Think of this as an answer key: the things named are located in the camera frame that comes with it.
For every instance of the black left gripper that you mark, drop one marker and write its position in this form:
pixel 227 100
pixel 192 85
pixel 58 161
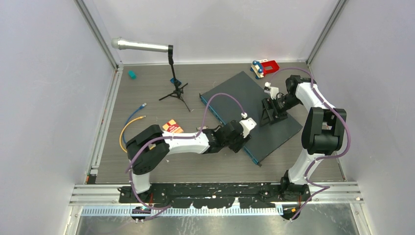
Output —
pixel 241 141

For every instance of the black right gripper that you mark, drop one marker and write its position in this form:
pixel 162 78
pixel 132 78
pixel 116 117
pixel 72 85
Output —
pixel 267 117

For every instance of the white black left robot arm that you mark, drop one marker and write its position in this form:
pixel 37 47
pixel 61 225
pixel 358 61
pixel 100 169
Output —
pixel 147 149

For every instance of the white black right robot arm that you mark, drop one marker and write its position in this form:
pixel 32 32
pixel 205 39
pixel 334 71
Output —
pixel 322 133

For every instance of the red blue toy truck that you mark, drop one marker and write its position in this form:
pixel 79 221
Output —
pixel 263 67

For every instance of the red white cigarette box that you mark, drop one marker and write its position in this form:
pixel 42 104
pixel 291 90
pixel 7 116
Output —
pixel 172 127

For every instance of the black microphone tripod stand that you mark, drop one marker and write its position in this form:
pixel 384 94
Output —
pixel 179 88

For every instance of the teal toy block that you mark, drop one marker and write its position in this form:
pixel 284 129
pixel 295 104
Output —
pixel 132 74

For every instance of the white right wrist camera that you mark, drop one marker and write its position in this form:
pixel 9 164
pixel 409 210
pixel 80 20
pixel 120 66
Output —
pixel 272 91

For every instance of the dark grey network switch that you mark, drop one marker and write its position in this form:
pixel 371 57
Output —
pixel 264 139

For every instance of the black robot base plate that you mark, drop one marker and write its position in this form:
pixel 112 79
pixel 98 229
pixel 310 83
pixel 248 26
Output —
pixel 216 195

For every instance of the aluminium frame rail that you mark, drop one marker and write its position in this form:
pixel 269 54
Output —
pixel 107 194

